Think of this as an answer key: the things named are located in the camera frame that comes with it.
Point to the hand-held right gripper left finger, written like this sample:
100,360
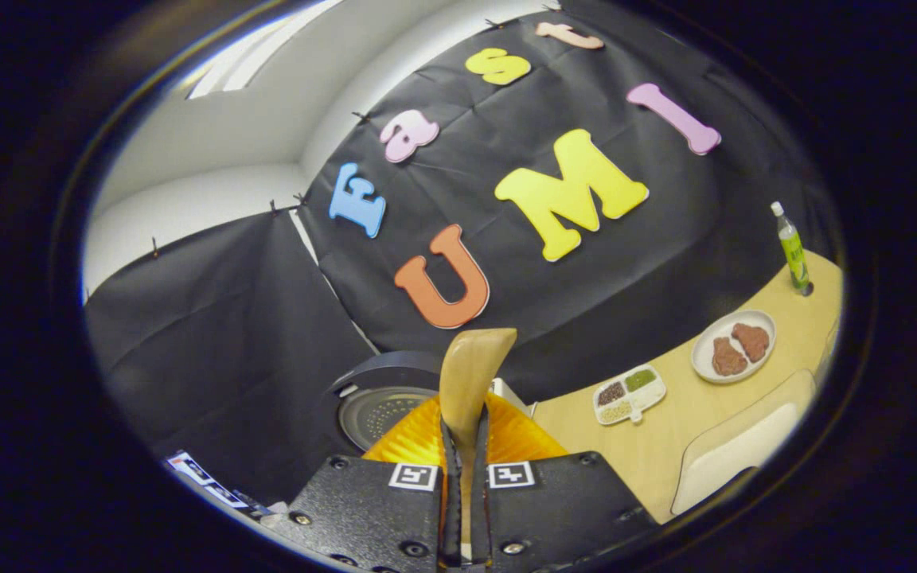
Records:
363,509

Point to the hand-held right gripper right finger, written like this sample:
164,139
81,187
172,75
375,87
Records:
570,509

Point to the black rice cooker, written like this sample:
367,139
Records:
383,414

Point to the wooden spoon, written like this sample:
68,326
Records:
470,366

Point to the clear rice container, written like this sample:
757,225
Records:
745,446

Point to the white divided bean dish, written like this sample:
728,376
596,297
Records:
630,394

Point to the blue and white banner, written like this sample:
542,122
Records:
204,477

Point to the white round plate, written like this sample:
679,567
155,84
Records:
705,366

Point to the brown meat piece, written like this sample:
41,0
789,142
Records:
729,356
751,341

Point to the green tea bottle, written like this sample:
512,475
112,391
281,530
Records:
793,251

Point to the large ceiling light panel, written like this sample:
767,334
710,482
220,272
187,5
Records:
259,52

